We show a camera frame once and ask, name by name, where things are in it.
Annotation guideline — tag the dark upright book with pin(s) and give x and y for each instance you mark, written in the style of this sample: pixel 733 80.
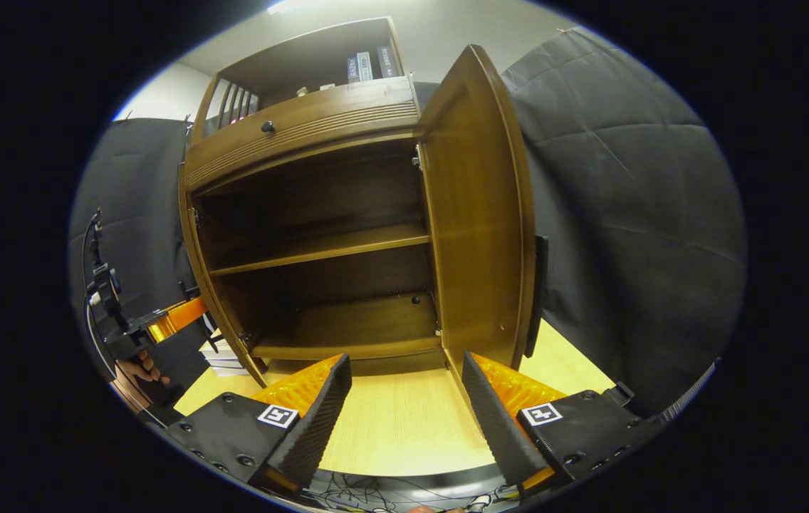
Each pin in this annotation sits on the dark upright book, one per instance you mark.
pixel 387 63
pixel 353 69

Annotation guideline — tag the wooden double-door shoe cabinet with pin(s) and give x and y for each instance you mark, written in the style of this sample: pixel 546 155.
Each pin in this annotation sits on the wooden double-door shoe cabinet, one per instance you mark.
pixel 326 249

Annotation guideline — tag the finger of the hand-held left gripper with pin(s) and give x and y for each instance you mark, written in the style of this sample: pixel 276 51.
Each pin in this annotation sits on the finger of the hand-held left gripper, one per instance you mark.
pixel 176 320

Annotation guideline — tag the black backdrop cloth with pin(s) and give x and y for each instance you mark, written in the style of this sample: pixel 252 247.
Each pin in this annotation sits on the black backdrop cloth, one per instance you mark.
pixel 625 214

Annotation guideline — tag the beige cover book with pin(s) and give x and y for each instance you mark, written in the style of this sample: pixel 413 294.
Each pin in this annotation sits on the beige cover book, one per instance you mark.
pixel 218 345

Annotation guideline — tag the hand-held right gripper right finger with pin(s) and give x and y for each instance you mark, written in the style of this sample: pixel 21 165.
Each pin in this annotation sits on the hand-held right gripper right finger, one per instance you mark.
pixel 497 427

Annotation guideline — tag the grey upright book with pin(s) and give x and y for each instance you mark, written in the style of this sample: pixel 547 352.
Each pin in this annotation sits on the grey upright book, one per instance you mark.
pixel 364 66

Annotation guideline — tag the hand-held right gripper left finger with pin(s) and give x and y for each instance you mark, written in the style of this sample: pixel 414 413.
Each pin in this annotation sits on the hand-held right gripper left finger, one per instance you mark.
pixel 315 427

